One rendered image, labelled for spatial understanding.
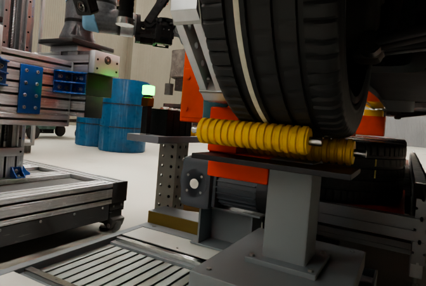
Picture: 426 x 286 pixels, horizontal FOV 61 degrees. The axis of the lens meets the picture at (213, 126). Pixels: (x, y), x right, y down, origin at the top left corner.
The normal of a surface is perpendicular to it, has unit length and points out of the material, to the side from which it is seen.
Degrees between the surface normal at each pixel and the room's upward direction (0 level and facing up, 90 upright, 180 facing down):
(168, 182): 90
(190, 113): 90
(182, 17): 135
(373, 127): 90
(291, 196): 90
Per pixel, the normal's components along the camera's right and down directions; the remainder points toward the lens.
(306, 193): -0.47, -0.03
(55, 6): 0.86, 0.08
